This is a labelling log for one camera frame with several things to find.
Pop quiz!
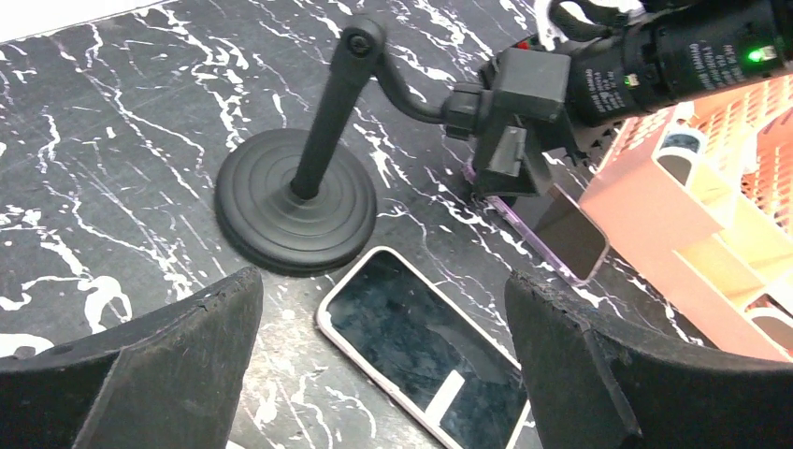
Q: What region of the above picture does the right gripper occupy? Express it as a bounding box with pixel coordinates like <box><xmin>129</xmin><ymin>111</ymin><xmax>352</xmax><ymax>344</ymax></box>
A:
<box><xmin>442</xmin><ymin>48</ymin><xmax>588</xmax><ymax>197</ymax></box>

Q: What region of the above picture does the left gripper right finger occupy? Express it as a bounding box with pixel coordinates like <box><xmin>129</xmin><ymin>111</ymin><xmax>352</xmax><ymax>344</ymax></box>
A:
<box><xmin>504</xmin><ymin>270</ymin><xmax>792</xmax><ymax>448</ymax></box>

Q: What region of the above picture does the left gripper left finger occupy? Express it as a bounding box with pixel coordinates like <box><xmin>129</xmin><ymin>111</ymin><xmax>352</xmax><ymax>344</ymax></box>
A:
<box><xmin>1</xmin><ymin>267</ymin><xmax>264</xmax><ymax>448</ymax></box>

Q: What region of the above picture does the phone with purple clear case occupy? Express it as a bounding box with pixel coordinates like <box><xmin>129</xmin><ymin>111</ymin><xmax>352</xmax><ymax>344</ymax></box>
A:
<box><xmin>463</xmin><ymin>161</ymin><xmax>611</xmax><ymax>286</ymax></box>

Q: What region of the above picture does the phone with pink case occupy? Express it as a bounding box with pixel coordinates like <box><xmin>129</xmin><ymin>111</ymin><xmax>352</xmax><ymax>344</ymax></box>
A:
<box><xmin>316</xmin><ymin>246</ymin><xmax>530</xmax><ymax>448</ymax></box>

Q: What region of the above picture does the black round phone stand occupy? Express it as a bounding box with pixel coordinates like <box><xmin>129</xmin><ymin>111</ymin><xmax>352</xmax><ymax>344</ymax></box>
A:
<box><xmin>214</xmin><ymin>14</ymin><xmax>492</xmax><ymax>277</ymax></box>

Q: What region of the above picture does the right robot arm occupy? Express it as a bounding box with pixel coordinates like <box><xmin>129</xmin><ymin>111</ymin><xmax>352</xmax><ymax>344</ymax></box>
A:
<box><xmin>442</xmin><ymin>1</ymin><xmax>792</xmax><ymax>196</ymax></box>

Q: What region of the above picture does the orange desk organizer tray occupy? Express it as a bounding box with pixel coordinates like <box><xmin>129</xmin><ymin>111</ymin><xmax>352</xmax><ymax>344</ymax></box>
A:
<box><xmin>579</xmin><ymin>76</ymin><xmax>792</xmax><ymax>362</ymax></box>

